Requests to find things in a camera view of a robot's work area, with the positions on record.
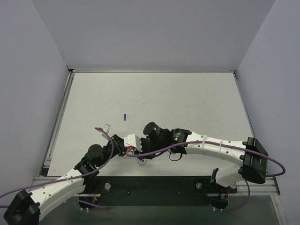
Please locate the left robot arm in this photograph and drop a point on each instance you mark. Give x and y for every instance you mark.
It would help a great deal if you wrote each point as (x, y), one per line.
(29, 208)

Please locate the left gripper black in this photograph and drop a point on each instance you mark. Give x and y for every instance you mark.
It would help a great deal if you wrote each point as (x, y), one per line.
(118, 145)

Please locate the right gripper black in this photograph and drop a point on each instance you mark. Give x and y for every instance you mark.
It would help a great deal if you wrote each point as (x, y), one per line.
(144, 146)

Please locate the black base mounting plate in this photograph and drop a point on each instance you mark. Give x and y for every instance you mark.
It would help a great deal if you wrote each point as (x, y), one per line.
(113, 191)

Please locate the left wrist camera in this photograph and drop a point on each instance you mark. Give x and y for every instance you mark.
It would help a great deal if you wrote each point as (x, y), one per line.
(104, 130)

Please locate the white remote control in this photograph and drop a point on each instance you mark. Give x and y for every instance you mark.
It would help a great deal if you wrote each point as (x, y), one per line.
(141, 161)

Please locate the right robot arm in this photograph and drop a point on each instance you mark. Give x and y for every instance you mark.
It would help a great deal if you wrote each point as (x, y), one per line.
(248, 158)

